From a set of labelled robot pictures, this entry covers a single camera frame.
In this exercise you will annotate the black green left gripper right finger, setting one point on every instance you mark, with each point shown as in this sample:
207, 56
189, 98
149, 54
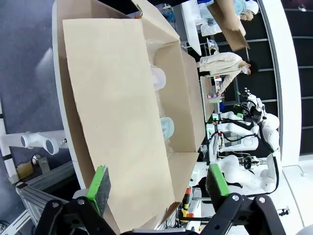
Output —
216, 186

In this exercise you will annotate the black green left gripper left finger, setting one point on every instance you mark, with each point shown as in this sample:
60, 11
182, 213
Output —
97, 193

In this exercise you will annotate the brown cardboard shipping box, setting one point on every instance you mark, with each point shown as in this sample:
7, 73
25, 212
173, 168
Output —
115, 98

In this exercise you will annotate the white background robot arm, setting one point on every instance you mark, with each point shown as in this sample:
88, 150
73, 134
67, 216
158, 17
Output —
271, 137
234, 171
237, 127

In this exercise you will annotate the round metal foot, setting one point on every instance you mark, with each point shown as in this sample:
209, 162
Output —
39, 161

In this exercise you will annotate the black small clamp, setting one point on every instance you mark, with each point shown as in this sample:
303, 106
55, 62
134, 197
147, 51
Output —
284, 211

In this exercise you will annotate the small brown cardboard block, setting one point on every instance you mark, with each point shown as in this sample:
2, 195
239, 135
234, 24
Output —
25, 170

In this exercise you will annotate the pink small objects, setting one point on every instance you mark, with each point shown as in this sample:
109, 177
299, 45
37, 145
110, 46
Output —
215, 96

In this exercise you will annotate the person in beige jacket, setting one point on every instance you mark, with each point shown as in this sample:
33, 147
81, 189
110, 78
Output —
220, 64

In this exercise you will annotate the clear bubble wrap sheet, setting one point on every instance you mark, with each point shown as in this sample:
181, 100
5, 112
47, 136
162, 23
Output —
156, 46

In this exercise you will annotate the white side table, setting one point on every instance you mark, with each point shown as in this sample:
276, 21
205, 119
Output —
192, 27

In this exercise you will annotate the open brown cardboard box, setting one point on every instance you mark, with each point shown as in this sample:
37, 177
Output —
227, 22

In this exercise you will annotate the person in light blue coat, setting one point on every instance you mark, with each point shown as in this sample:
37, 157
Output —
242, 7

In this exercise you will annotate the aluminium profile frame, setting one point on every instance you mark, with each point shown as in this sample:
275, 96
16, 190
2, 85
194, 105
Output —
36, 193

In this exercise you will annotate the white tubular camera stand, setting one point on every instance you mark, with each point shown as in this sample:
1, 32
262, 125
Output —
36, 140

